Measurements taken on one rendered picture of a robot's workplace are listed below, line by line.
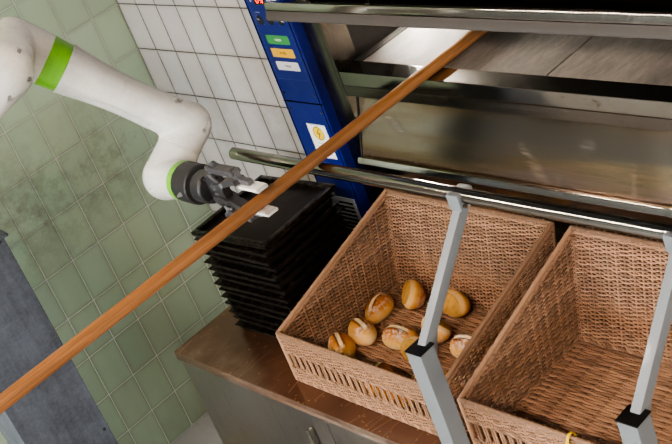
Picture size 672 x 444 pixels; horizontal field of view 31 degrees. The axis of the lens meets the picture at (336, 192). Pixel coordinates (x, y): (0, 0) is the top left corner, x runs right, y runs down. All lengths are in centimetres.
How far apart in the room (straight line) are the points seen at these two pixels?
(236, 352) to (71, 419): 46
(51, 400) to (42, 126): 89
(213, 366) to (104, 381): 70
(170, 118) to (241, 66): 62
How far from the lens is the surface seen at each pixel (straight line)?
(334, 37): 299
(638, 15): 213
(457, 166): 285
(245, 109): 342
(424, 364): 230
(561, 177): 265
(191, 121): 273
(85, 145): 364
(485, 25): 235
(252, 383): 307
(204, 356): 326
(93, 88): 270
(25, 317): 296
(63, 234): 364
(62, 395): 306
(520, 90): 260
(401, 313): 307
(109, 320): 232
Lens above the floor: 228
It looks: 27 degrees down
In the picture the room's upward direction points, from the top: 21 degrees counter-clockwise
